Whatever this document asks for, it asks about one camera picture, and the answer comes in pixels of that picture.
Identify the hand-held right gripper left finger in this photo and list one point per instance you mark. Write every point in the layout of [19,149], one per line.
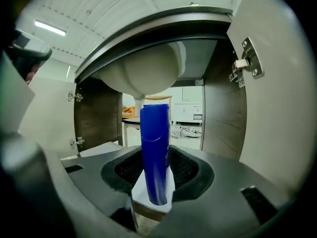
[94,180]

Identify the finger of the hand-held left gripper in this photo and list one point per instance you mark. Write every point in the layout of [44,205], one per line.
[29,49]

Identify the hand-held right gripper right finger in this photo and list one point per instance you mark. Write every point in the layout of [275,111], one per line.
[223,195]

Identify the blue plastic bottle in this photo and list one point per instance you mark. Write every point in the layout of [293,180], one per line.
[154,157]

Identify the white sink basin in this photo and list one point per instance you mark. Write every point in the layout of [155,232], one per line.
[148,71]

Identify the long ceiling light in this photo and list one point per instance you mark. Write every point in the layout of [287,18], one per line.
[50,28]

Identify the metal cabinet hinge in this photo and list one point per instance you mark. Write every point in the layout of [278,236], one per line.
[77,142]
[250,59]
[75,96]

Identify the grey cabinet door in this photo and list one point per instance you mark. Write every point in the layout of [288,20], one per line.
[277,133]
[47,120]

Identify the orange sofa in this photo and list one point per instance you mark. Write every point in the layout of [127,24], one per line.
[128,111]

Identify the white drain pipe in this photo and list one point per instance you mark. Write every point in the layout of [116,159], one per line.
[139,104]

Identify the white drawer cabinet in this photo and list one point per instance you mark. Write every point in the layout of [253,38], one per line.
[189,108]

